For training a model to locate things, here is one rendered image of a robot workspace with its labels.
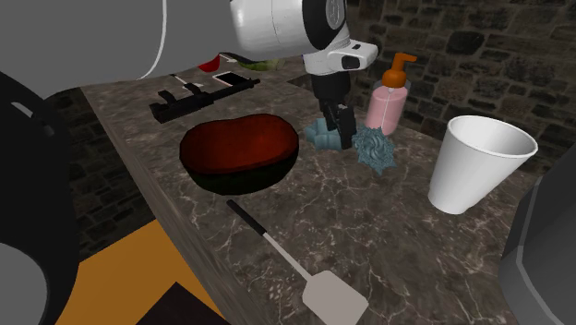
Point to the green rounded object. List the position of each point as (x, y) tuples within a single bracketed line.
[(263, 65)]

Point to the thin white pen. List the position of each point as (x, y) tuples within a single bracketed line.
[(183, 81)]

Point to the dark bowl with red inside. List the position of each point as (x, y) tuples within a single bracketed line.
[(238, 144)]

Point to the red rounded object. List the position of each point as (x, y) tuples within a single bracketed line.
[(209, 65)]

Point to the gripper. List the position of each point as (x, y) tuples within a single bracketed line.
[(332, 87)]

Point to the blue-grey lumpy object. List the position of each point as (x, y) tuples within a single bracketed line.
[(320, 137)]

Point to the white paper cup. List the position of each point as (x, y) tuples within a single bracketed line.
[(468, 171)]

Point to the pink soap dispenser, orange pump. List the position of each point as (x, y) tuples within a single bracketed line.
[(387, 108)]

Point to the white phone with black screen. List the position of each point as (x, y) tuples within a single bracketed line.
[(230, 79)]

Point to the black toy gun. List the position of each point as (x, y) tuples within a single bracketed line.
[(198, 100)]

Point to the blue-grey spiky swirl object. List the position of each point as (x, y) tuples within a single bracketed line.
[(374, 148)]

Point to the dark grey rounded object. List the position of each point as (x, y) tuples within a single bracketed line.
[(544, 252)]

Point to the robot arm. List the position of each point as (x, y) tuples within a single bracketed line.
[(90, 40)]

